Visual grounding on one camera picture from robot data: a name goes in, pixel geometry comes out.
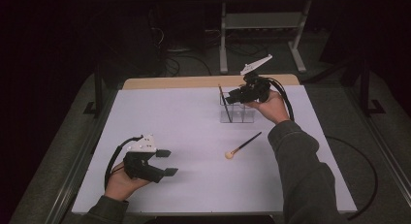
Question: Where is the aluminium frame rail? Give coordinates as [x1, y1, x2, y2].
[43, 87, 119, 224]
[342, 84, 411, 199]

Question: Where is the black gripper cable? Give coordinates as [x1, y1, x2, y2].
[104, 135, 144, 190]
[266, 77, 379, 222]

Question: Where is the person's right hand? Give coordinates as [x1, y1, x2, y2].
[246, 89, 291, 125]

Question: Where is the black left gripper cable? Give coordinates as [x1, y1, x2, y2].
[104, 135, 144, 190]

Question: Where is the small thin makeup brush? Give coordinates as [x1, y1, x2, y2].
[217, 83, 234, 123]

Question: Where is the large cream-head makeup brush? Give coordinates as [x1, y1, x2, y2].
[224, 131, 264, 160]

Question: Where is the white table cover sheet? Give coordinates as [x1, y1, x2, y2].
[71, 84, 358, 215]

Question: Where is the black metal stand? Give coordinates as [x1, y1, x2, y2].
[338, 57, 387, 117]
[82, 63, 106, 119]

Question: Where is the wooden table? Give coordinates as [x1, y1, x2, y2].
[121, 74, 300, 91]

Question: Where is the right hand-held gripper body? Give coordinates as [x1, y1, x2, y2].
[237, 53, 273, 105]

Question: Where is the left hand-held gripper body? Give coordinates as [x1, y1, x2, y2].
[122, 134, 166, 184]

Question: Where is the person's left hand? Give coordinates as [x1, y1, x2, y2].
[104, 161, 153, 202]

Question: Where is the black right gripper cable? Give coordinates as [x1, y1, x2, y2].
[266, 77, 379, 222]

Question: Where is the clear acrylic organizer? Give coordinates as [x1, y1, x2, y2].
[219, 91, 256, 124]

